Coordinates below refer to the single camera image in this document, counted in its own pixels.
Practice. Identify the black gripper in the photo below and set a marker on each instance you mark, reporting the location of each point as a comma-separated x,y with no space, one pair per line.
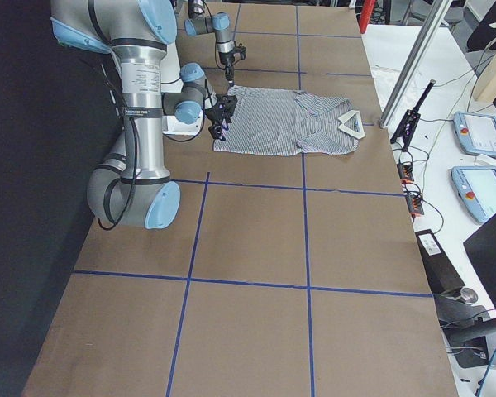
217,114
226,58

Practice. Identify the striped polo shirt white collar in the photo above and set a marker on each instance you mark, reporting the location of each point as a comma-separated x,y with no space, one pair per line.
282,122

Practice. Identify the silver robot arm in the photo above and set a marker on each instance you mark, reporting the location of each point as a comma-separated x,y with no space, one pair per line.
157,94
201,21

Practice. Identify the red object at edge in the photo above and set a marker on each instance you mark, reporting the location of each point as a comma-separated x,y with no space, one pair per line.
365,14

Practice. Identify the orange black usb hub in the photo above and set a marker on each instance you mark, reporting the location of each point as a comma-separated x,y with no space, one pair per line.
405,172

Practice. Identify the far blue teach pendant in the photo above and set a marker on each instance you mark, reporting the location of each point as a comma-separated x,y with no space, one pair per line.
476,133

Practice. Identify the blue teach pendant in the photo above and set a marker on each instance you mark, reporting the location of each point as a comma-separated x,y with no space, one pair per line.
476,133
476,187

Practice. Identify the black box with label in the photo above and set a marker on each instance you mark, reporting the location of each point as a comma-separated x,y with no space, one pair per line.
441,274

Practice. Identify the near blue teach pendant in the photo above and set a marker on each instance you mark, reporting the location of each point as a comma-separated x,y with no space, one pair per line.
476,187

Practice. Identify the black monitor stand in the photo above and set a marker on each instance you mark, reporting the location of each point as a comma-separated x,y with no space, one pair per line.
469,328

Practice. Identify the white pedestal column base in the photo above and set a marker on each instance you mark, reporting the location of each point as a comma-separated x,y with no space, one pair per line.
171,89

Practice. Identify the black camera tripod stand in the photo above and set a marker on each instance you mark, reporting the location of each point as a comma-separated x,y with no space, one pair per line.
409,122

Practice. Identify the aluminium frame post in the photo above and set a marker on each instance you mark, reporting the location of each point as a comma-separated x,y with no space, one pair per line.
419,49

